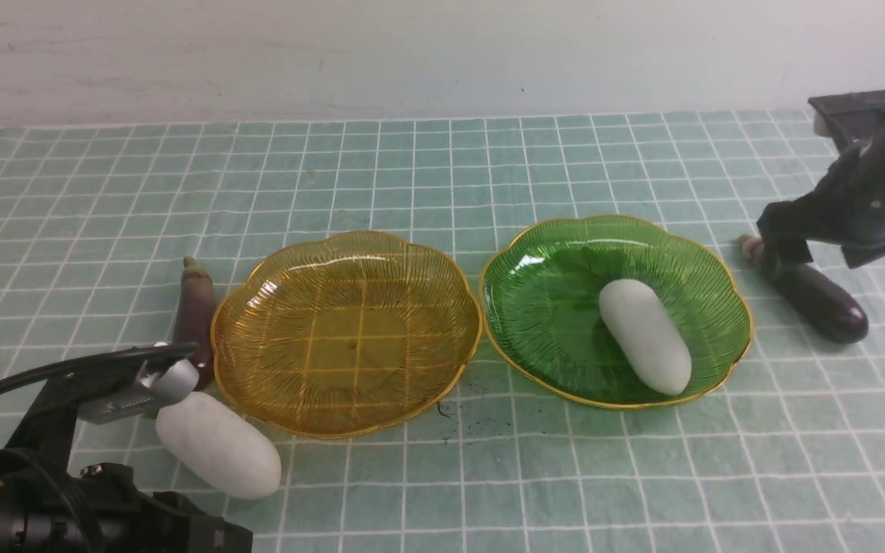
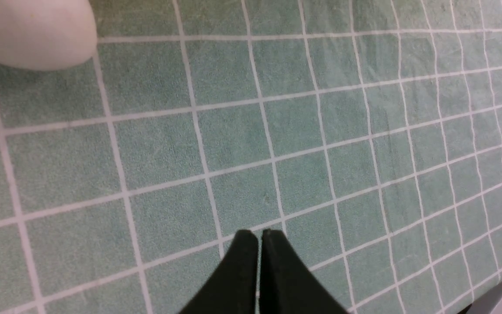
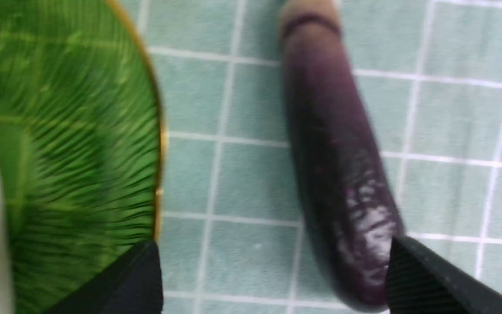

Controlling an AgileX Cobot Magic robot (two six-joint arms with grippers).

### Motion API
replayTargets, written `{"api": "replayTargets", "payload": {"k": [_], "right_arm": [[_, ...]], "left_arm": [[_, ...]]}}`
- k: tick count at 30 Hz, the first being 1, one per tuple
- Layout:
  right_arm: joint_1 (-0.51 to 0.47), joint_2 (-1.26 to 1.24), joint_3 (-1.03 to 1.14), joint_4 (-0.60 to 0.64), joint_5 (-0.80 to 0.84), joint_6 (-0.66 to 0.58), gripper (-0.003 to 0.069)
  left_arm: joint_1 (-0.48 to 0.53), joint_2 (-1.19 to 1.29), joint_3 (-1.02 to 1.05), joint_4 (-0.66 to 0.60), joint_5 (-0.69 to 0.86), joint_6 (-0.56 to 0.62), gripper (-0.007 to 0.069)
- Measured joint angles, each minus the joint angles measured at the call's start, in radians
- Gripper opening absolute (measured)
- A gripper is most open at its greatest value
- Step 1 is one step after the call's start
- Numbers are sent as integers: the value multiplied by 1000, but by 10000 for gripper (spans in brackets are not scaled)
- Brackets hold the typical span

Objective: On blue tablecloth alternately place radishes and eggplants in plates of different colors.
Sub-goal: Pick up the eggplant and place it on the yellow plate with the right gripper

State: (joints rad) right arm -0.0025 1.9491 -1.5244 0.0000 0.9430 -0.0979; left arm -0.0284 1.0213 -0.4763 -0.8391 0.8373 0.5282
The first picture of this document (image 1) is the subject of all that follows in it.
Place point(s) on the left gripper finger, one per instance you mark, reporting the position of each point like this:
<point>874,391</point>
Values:
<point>146,392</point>
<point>153,359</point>

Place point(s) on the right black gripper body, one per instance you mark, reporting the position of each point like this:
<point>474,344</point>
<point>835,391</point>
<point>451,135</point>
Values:
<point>856,181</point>

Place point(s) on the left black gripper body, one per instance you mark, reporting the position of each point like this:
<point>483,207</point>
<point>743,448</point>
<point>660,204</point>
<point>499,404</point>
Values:
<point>42,509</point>

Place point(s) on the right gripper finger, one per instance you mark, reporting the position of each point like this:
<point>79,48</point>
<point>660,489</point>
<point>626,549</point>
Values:
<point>783,250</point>
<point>810,217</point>

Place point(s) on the dark purple eggplant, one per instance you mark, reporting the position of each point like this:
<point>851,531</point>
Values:
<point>821,302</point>

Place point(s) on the white radish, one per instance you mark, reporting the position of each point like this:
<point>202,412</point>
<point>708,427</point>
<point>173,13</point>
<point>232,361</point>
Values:
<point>647,335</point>
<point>220,447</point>

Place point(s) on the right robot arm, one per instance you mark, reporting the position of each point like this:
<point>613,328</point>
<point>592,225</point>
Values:
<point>847,206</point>

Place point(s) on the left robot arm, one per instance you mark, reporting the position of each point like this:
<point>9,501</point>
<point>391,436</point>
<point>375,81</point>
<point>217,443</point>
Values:
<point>45,509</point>

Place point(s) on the green checkered tablecloth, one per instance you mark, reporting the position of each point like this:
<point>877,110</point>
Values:
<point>789,456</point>

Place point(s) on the amber plastic plate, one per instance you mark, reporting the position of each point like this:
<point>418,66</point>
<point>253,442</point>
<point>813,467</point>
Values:
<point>345,336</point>

